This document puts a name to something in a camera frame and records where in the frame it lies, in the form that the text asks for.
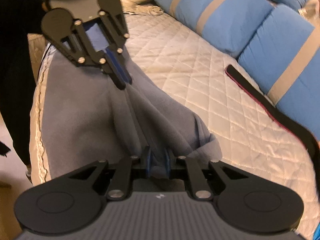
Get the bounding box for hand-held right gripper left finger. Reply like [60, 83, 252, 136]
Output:
[69, 146, 153, 201]

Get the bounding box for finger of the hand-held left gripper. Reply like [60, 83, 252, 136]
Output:
[52, 20, 126, 90]
[99, 12, 133, 84]

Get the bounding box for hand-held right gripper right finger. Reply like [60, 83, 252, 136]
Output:
[164, 149, 250, 201]

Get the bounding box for grey-blue sweatpants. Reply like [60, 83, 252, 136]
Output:
[39, 50, 223, 193]

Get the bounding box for cream quilted bedspread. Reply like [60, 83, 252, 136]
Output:
[26, 4, 320, 238]

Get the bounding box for blue pillow with beige stripes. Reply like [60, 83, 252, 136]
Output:
[237, 4, 320, 135]
[152, 0, 274, 58]

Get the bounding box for black strap with red edge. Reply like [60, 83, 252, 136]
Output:
[225, 64, 320, 170]

